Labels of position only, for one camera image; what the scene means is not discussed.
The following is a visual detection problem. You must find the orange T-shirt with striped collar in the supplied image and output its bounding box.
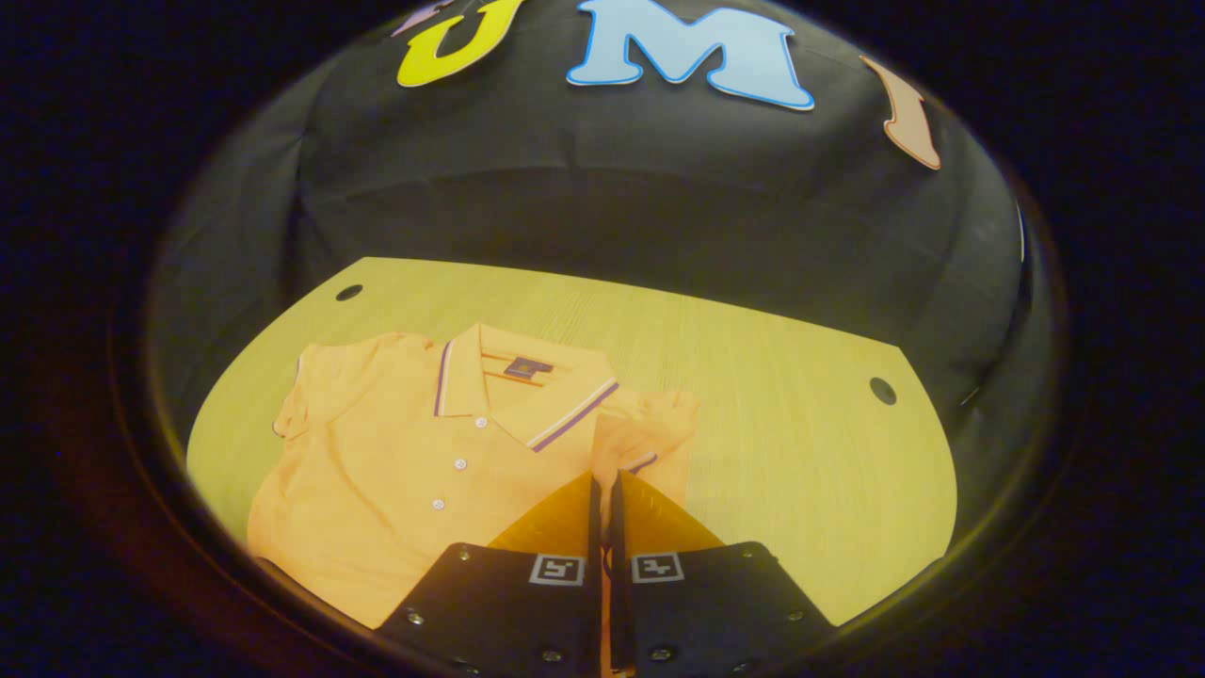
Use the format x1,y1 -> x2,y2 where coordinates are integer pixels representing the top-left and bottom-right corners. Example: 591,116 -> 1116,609
247,323 -> 702,630

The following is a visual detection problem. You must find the black backdrop cloth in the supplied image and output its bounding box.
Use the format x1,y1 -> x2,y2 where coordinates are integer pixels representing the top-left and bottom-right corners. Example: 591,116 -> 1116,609
146,0 -> 1048,472

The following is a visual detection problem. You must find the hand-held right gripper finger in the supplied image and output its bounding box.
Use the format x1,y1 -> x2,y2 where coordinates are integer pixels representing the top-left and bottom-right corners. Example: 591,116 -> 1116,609
377,471 -> 603,678
607,471 -> 837,678

